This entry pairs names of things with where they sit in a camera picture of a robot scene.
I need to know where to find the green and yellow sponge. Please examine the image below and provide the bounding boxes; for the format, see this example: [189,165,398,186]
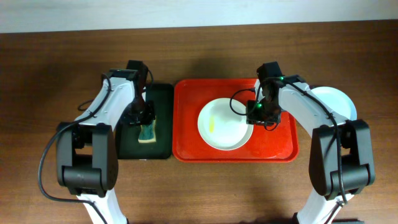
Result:
[138,120,156,144]

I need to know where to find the white plate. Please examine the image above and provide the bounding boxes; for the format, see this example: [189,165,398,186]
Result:
[197,98,254,151]

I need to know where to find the light blue plate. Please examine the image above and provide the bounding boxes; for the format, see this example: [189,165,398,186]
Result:
[312,86,358,120]

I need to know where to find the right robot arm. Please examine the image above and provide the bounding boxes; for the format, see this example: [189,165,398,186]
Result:
[245,62,376,223]

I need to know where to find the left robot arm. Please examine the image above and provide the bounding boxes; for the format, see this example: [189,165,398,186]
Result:
[56,60,156,223]

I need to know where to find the black plastic tray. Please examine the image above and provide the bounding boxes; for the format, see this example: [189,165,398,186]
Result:
[115,83,174,159]

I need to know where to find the red plastic tray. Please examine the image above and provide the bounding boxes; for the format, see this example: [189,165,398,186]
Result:
[172,78,299,163]

